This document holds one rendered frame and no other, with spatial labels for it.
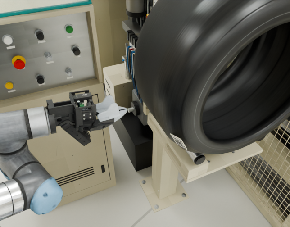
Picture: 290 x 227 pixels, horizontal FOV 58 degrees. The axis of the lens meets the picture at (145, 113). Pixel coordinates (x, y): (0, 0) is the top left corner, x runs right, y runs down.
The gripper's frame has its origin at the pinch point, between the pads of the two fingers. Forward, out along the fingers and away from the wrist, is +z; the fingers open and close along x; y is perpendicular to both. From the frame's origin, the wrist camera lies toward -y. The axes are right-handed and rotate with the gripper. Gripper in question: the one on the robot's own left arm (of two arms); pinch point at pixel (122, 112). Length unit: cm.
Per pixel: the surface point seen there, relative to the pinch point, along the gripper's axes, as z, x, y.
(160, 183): 42, 28, -90
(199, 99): 15.2, -12.6, 10.7
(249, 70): 62, 14, -2
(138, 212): 27, 26, -112
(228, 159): 44, -7, -29
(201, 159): 27.4, -9.0, -20.8
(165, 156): 40, 28, -64
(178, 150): 25.1, 1.0, -25.4
